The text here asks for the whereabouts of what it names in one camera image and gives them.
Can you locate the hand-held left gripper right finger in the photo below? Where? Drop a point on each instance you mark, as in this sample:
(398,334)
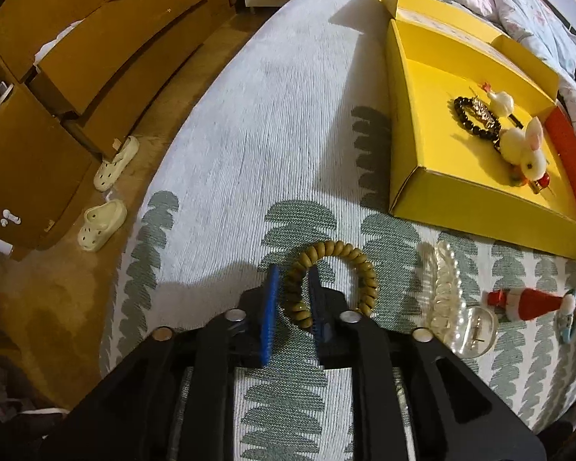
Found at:
(317,307)

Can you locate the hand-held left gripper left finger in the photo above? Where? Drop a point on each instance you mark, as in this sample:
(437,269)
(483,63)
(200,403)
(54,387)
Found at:
(269,317)

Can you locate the clear pearl hair claw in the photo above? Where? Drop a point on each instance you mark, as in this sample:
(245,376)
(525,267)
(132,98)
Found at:
(444,293)

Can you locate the yellow cardboard box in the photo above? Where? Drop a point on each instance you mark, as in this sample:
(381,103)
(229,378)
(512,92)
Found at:
(437,163)

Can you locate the red santa hat hair clip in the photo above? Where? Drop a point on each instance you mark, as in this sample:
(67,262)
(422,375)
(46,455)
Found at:
(533,303)

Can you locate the light blue bangle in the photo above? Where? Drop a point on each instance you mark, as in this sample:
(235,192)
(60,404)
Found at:
(569,331)

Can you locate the white rabbit plush hair clip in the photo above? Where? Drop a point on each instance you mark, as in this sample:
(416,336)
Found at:
(513,146)

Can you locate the red berries hairpin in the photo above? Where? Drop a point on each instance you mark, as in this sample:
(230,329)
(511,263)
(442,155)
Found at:
(540,181)

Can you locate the white duck hair clip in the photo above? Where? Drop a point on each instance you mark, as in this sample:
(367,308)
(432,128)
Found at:
(501,103)

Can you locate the cream clog slipper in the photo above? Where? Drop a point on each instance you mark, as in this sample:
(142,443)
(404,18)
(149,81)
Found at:
(117,163)
(103,225)

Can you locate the wooden wardrobe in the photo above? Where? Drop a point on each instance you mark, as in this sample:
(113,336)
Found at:
(38,163)

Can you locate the white cloth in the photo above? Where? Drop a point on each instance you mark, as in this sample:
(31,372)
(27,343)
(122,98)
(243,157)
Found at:
(57,41)

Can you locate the light blue printed quilt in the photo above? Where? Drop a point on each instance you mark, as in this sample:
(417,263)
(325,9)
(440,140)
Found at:
(533,14)

